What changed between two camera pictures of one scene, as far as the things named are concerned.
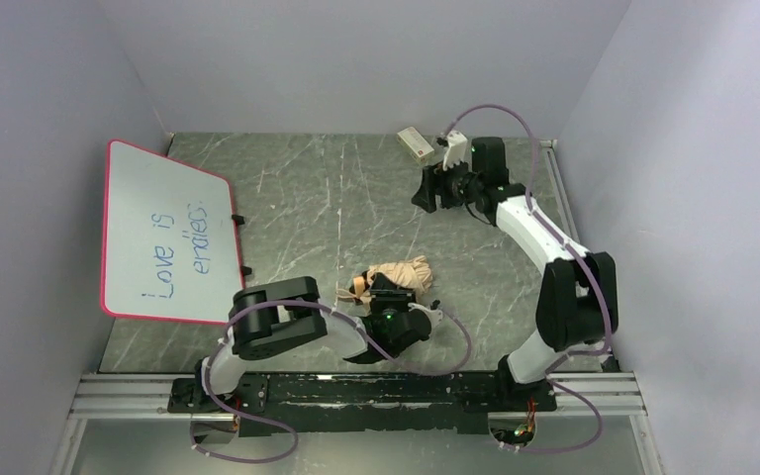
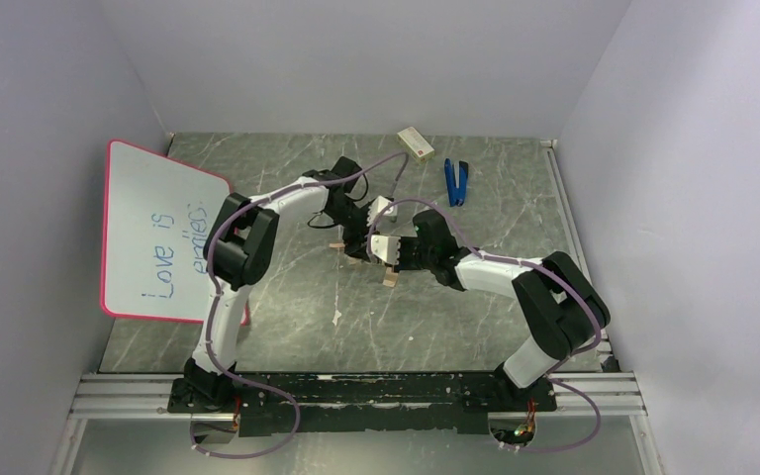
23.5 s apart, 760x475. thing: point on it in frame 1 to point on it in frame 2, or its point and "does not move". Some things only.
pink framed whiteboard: [170, 241] does not move
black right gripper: [433, 187] to [400, 254]
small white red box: [412, 141] does not move
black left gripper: [384, 288] to [356, 237]
